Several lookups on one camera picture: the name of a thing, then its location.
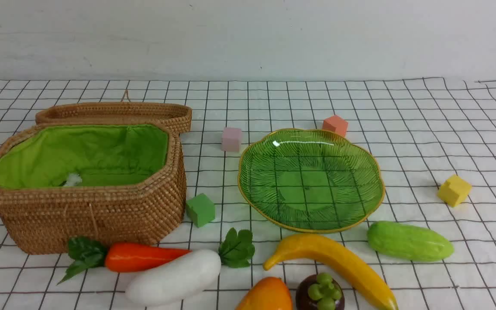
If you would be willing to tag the yellow toy banana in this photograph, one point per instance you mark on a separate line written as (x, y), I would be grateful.
(354, 270)

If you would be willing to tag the white toy radish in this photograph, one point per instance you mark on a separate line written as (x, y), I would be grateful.
(191, 273)

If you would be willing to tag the orange toy mango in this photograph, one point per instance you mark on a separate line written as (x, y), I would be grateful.
(270, 293)

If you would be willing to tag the purple toy mangosteen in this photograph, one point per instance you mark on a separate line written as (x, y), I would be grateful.
(319, 292)

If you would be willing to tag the orange toy carrot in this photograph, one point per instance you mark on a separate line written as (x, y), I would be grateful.
(125, 257)

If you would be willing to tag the green toy cucumber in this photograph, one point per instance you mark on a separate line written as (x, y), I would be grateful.
(408, 242)

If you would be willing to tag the pink foam cube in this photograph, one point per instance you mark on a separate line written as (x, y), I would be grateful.
(231, 139)

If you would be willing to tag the green glass leaf plate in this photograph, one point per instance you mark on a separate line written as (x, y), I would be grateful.
(310, 181)

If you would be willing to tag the green foam cube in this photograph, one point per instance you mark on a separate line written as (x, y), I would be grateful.
(201, 210)

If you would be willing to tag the woven rattan basket lid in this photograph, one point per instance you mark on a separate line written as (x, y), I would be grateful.
(175, 117)

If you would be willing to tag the orange-red foam cube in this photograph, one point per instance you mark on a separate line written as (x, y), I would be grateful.
(336, 124)

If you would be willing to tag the woven rattan basket green lining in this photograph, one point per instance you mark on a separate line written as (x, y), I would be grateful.
(110, 182)

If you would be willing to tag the white checkered tablecloth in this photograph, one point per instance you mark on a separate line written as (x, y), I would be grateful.
(421, 132)

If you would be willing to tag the yellow foam cube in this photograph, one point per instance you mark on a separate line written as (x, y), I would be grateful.
(454, 191)

